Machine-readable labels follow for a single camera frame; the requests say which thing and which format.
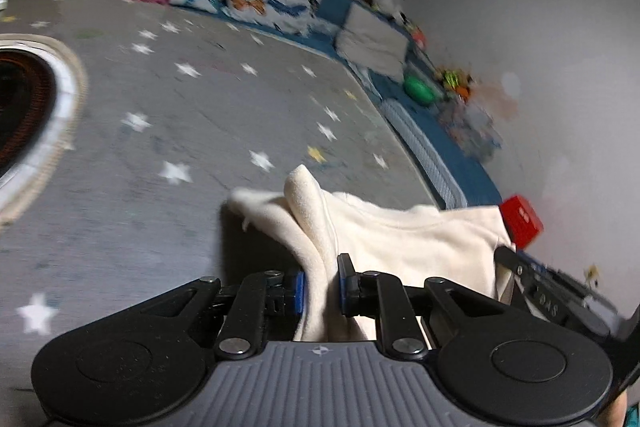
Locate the clear storage box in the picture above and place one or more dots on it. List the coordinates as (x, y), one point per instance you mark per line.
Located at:
(472, 129)

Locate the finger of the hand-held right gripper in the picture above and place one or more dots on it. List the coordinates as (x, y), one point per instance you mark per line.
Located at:
(545, 292)

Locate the red plastic stool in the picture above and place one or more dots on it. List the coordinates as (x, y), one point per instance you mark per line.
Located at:
(522, 219)

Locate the plush toy with yellow vest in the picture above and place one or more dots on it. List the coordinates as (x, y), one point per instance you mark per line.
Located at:
(452, 82)

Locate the green bowl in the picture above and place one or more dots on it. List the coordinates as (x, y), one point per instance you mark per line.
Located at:
(419, 89)

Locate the grey star tablecloth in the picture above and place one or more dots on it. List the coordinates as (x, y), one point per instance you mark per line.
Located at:
(150, 157)

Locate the black white plush toy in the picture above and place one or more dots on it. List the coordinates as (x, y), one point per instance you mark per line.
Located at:
(390, 4)

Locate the plain grey pillow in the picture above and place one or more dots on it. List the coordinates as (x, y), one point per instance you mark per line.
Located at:
(372, 39)

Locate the cream pants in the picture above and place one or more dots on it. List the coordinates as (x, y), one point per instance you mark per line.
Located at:
(400, 237)

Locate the round black induction cooktop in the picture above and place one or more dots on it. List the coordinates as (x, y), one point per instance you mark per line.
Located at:
(20, 107)

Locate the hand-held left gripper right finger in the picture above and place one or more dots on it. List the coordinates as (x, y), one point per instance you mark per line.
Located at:
(342, 287)

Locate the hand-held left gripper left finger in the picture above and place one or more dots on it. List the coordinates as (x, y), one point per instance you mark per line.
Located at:
(299, 292)

